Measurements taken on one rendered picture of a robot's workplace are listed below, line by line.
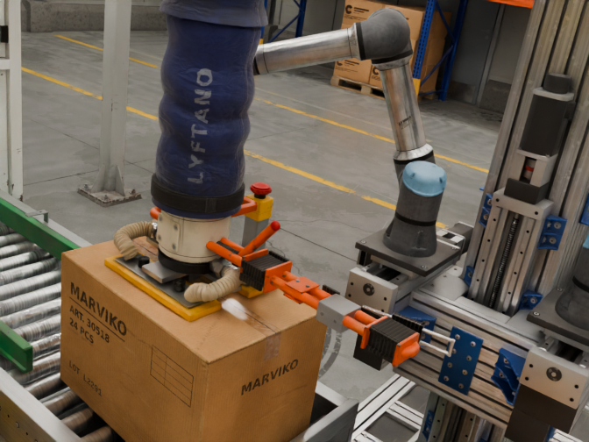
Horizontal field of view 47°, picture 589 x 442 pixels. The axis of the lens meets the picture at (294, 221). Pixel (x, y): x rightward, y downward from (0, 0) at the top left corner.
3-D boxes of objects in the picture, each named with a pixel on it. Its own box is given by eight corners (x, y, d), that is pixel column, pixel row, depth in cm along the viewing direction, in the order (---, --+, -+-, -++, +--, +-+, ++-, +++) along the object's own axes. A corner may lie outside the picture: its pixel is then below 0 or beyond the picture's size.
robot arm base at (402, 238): (398, 230, 199) (405, 199, 195) (444, 247, 191) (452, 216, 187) (372, 242, 187) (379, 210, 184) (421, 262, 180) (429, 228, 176)
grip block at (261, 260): (236, 280, 153) (238, 256, 151) (266, 268, 160) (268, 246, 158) (262, 295, 148) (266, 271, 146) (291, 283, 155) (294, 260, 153)
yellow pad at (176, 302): (102, 265, 172) (103, 247, 170) (135, 255, 179) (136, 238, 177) (189, 323, 152) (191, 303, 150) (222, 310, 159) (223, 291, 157)
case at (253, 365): (59, 378, 190) (60, 252, 175) (173, 334, 219) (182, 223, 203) (193, 507, 155) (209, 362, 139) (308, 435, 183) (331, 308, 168)
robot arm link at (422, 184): (395, 217, 180) (406, 169, 175) (393, 200, 193) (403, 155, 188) (440, 224, 180) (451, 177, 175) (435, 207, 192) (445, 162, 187)
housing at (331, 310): (314, 319, 141) (316, 301, 140) (333, 310, 146) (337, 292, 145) (339, 334, 137) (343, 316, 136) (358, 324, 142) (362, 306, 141)
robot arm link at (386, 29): (415, 58, 166) (225, 91, 173) (412, 52, 176) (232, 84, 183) (409, 10, 162) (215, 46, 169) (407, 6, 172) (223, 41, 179)
